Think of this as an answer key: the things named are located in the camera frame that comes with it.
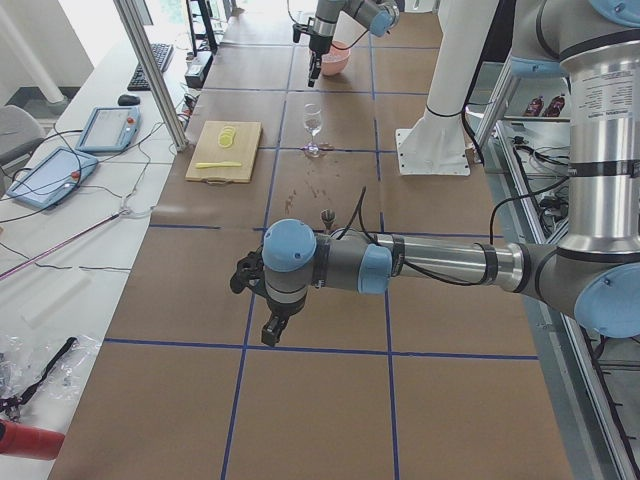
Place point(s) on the steel cocktail jigger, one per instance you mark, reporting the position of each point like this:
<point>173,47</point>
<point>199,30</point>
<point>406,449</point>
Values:
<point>328,217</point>

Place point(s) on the blue teach pendant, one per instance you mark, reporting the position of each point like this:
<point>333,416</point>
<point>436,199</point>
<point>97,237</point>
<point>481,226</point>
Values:
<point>109,130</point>
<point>53,179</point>

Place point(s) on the clear ice cubes pile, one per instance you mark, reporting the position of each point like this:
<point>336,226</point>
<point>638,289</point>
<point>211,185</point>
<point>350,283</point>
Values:
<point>331,58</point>

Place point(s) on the aluminium frame post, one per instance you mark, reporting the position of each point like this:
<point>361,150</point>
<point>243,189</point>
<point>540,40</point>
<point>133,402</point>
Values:
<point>133,26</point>

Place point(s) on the pink plastic bowl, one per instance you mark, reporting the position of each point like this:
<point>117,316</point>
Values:
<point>337,48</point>

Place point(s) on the bamboo cutting board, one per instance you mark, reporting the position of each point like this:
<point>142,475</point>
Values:
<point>244,150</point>

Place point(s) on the red bottle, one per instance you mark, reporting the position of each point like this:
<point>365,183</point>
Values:
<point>29,442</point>

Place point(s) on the long metal rod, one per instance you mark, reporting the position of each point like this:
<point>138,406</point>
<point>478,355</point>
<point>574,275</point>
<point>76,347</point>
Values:
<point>33,260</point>

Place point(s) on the yellow plastic knife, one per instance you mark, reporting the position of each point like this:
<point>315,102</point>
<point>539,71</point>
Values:
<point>223,164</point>

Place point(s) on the yellow lemon slices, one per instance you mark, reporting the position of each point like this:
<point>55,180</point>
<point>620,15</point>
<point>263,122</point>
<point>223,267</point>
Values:
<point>226,136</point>

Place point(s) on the far blue teach pendant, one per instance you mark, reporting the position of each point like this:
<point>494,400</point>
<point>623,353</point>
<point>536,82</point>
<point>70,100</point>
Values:
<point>109,130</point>

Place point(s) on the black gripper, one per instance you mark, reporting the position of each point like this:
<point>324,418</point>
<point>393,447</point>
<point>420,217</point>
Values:
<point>317,45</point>
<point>283,310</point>

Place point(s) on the black computer mouse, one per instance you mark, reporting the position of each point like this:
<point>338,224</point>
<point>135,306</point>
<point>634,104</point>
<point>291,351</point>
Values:
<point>128,100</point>

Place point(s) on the near blue teach pendant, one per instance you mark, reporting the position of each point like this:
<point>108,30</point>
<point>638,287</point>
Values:
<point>53,179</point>

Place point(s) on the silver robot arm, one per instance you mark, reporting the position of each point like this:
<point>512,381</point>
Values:
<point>377,17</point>
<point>592,273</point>

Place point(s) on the clear wine glass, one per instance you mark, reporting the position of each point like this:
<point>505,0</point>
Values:
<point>312,121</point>

